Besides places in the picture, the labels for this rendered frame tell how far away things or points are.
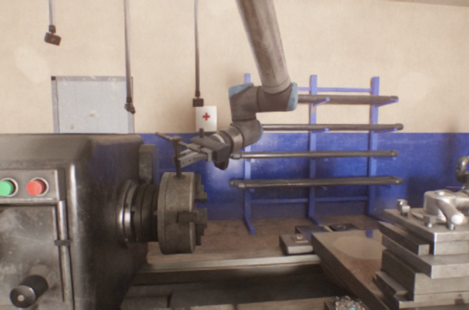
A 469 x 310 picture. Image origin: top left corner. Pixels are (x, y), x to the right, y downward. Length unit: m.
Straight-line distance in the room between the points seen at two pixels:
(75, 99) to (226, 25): 2.39
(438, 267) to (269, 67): 0.60
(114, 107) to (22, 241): 3.43
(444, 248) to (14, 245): 0.91
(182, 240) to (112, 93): 3.45
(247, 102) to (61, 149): 0.53
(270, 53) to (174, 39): 3.40
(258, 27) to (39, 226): 0.64
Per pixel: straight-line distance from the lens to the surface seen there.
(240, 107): 0.86
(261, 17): 0.66
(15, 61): 4.76
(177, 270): 1.04
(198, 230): 0.86
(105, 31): 4.31
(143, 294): 1.15
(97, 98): 4.10
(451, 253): 0.77
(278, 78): 0.75
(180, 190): 0.72
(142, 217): 0.76
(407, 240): 0.74
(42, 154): 0.64
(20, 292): 0.64
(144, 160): 0.94
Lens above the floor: 1.34
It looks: 5 degrees down
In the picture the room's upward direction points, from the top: straight up
